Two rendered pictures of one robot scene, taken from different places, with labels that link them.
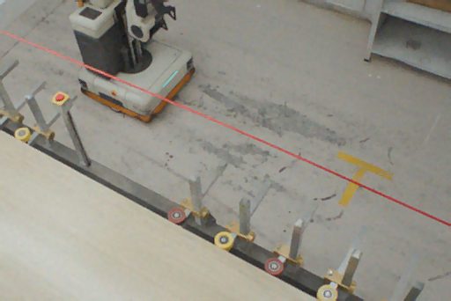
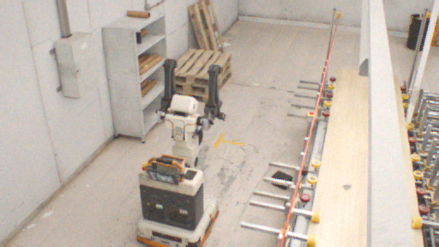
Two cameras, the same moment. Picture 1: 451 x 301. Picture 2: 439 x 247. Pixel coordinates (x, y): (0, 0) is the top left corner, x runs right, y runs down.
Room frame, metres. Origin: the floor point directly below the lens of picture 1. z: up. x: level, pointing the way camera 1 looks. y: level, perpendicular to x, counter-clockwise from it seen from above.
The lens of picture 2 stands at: (4.12, 3.03, 2.98)
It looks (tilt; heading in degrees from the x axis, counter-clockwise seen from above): 29 degrees down; 243
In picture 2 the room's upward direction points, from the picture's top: 1 degrees clockwise
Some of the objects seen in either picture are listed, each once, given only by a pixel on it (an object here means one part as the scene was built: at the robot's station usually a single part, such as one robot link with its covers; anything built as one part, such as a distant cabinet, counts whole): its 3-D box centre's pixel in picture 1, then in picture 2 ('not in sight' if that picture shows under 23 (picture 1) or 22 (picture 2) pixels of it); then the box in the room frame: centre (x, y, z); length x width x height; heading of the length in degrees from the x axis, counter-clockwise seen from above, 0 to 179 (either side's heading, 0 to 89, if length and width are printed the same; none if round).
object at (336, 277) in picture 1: (340, 282); not in sight; (0.84, -0.63, 0.83); 0.14 x 0.06 x 0.05; 46
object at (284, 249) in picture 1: (289, 255); not in sight; (1.02, -0.45, 0.83); 0.14 x 0.06 x 0.05; 46
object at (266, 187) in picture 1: (246, 216); (309, 107); (1.27, -0.32, 0.81); 0.43 x 0.03 x 0.04; 136
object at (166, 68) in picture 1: (136, 72); (178, 218); (3.06, 0.08, 0.16); 0.67 x 0.64 x 0.25; 45
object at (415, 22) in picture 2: not in sight; (419, 32); (-3.86, -2.95, 0.36); 0.59 x 0.58 x 0.73; 46
